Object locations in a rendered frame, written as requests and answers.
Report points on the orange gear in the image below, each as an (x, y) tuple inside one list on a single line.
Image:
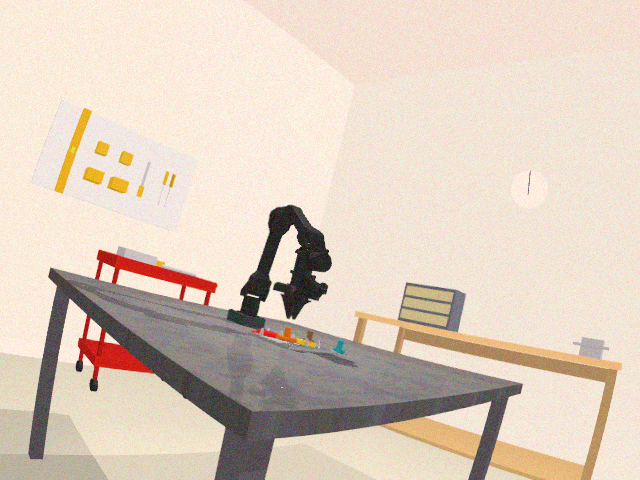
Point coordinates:
[(286, 336)]

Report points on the red gear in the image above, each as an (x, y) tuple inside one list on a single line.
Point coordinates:
[(267, 333)]

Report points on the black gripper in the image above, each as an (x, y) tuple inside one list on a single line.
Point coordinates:
[(294, 298)]

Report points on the teal gear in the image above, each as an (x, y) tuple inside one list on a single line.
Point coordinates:
[(339, 347)]

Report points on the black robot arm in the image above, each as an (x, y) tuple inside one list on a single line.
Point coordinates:
[(316, 258)]

